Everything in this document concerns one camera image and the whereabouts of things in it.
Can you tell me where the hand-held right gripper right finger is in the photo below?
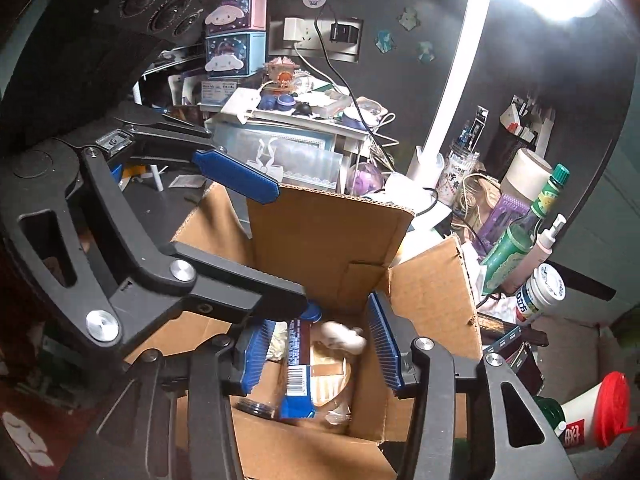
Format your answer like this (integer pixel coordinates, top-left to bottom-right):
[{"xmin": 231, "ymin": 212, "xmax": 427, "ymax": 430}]
[{"xmin": 367, "ymin": 290, "xmax": 576, "ymax": 480}]

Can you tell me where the pink cartoon storage box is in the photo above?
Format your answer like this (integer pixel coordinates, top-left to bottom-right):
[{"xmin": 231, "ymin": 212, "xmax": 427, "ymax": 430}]
[{"xmin": 220, "ymin": 0, "xmax": 268, "ymax": 33}]

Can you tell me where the white medicine box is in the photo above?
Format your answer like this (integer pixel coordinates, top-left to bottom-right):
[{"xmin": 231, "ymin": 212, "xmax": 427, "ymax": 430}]
[{"xmin": 200, "ymin": 79, "xmax": 238, "ymax": 106}]

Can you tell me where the dark patterned pouch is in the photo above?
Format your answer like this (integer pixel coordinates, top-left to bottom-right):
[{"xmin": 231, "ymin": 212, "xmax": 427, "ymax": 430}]
[{"xmin": 477, "ymin": 312, "xmax": 548, "ymax": 396}]

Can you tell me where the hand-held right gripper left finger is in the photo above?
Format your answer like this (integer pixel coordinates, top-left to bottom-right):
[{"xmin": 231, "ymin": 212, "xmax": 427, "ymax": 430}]
[{"xmin": 60, "ymin": 317, "xmax": 281, "ymax": 480}]

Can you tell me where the small orange figurine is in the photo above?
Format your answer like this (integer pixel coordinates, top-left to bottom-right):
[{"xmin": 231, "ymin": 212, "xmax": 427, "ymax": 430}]
[{"xmin": 265, "ymin": 57, "xmax": 301, "ymax": 93}]

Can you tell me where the brown cardboard box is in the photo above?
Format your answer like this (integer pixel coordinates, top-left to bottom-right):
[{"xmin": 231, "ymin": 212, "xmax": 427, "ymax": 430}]
[{"xmin": 125, "ymin": 182, "xmax": 483, "ymax": 480}]

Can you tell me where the blue snack bar packet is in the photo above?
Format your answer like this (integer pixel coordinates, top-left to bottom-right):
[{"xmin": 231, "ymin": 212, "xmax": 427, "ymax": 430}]
[{"xmin": 279, "ymin": 317, "xmax": 316, "ymax": 421}]

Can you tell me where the white bottle blue label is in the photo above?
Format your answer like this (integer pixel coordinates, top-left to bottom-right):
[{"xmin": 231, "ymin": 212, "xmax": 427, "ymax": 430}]
[{"xmin": 515, "ymin": 264, "xmax": 568, "ymax": 323}]

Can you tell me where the green glass bottle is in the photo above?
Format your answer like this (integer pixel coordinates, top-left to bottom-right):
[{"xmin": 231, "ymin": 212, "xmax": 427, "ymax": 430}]
[{"xmin": 480, "ymin": 164, "xmax": 571, "ymax": 296}]

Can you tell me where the clear tumbler with pens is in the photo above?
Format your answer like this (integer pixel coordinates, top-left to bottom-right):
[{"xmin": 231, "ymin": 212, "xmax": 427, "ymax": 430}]
[{"xmin": 442, "ymin": 132, "xmax": 483, "ymax": 206}]

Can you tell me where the white mini drawer unit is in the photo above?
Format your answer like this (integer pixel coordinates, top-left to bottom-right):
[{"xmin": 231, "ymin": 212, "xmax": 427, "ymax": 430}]
[{"xmin": 205, "ymin": 105, "xmax": 381, "ymax": 161}]

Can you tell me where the white desk lamp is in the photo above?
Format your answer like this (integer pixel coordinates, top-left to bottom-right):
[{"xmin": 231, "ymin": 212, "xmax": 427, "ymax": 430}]
[{"xmin": 406, "ymin": 0, "xmax": 613, "ymax": 183}]

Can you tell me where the purple lens case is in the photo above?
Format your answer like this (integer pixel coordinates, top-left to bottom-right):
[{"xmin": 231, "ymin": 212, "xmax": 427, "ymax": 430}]
[{"xmin": 257, "ymin": 95, "xmax": 296, "ymax": 111}]

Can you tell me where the black plug with cable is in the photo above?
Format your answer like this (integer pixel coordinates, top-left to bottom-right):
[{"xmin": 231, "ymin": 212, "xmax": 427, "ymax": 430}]
[{"xmin": 317, "ymin": 2, "xmax": 396, "ymax": 171}]

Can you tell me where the clear zip bag bow print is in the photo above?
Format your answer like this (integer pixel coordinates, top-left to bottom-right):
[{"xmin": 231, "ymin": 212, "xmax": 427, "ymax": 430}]
[{"xmin": 212, "ymin": 122, "xmax": 348, "ymax": 193}]

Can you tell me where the small white plush clip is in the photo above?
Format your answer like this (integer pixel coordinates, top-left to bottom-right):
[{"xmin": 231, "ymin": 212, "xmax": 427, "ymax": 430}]
[{"xmin": 317, "ymin": 321, "xmax": 368, "ymax": 353}]

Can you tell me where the white bottle red cap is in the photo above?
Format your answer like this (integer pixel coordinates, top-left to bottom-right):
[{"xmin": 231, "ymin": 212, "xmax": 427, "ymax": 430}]
[{"xmin": 552, "ymin": 372, "xmax": 638, "ymax": 453}]

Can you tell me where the white charger plug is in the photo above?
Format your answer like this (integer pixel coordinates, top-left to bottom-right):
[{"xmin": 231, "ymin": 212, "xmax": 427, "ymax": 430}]
[{"xmin": 284, "ymin": 17, "xmax": 313, "ymax": 43}]

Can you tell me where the black pen holder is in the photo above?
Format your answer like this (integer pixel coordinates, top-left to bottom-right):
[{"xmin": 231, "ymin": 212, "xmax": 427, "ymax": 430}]
[{"xmin": 492, "ymin": 92, "xmax": 556, "ymax": 161}]

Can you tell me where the wall power outlet panel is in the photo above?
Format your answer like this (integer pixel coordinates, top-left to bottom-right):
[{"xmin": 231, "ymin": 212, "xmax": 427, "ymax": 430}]
[{"xmin": 270, "ymin": 16, "xmax": 365, "ymax": 63}]

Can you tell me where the blue cartoon storage box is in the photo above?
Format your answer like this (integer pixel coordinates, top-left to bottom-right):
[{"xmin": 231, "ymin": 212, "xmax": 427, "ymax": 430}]
[{"xmin": 205, "ymin": 30, "xmax": 268, "ymax": 81}]

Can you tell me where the purple box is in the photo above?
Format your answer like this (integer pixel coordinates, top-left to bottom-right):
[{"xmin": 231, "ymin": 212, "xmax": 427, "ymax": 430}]
[{"xmin": 472, "ymin": 192, "xmax": 531, "ymax": 256}]

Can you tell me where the black round lid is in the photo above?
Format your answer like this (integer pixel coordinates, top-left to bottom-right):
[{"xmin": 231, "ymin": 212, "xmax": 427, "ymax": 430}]
[{"xmin": 235, "ymin": 397, "xmax": 281, "ymax": 420}]

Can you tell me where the small white box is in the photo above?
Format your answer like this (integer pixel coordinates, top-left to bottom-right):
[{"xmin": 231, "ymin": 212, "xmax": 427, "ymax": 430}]
[{"xmin": 220, "ymin": 87, "xmax": 261, "ymax": 123}]

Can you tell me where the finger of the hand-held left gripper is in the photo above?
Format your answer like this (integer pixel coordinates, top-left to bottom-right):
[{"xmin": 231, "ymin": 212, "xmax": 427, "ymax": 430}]
[
  {"xmin": 97, "ymin": 101, "xmax": 282, "ymax": 205},
  {"xmin": 12, "ymin": 147, "xmax": 308, "ymax": 359}
]

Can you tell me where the pink pump bottle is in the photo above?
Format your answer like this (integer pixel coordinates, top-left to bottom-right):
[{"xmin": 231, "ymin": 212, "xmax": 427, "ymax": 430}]
[{"xmin": 522, "ymin": 214, "xmax": 568, "ymax": 286}]

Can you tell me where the white cylinder container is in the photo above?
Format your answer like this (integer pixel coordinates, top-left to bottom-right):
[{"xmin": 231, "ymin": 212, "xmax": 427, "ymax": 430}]
[{"xmin": 500, "ymin": 147, "xmax": 553, "ymax": 201}]

